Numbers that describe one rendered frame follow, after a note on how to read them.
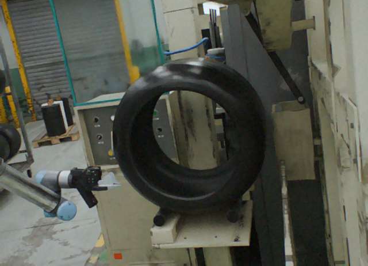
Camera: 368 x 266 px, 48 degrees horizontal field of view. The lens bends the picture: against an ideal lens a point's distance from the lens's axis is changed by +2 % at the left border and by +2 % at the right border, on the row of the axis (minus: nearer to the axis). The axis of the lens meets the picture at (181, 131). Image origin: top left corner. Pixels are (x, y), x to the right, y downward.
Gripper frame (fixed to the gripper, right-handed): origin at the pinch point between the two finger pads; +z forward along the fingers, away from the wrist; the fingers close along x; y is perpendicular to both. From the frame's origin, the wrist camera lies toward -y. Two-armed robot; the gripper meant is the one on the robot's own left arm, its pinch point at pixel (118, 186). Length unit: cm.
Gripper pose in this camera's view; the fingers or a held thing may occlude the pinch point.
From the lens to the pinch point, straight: 172.9
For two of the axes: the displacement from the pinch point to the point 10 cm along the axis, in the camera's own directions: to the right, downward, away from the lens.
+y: -0.4, -9.7, -2.5
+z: 9.8, 0.1, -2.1
